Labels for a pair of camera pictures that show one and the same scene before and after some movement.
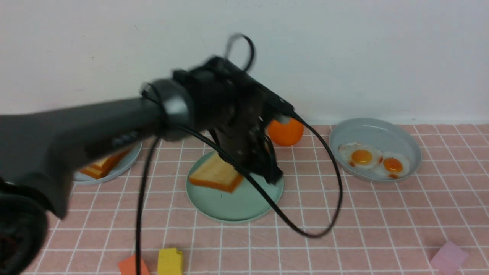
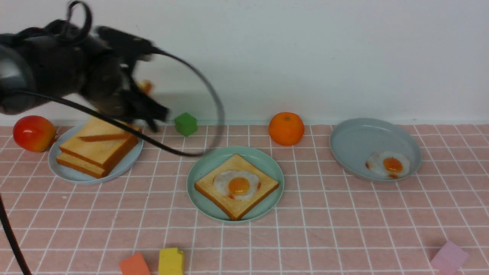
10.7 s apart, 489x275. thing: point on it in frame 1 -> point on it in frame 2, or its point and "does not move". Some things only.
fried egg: x=360 y=156 -> x=240 y=185
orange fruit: x=287 y=134 does not move
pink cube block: x=449 y=259 does not move
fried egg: x=393 y=165 does not move
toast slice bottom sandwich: x=216 y=173 -> x=236 y=209
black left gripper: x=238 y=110 -> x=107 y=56
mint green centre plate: x=244 y=203 does not move
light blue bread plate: x=80 y=178 does not move
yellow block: x=170 y=262 does not move
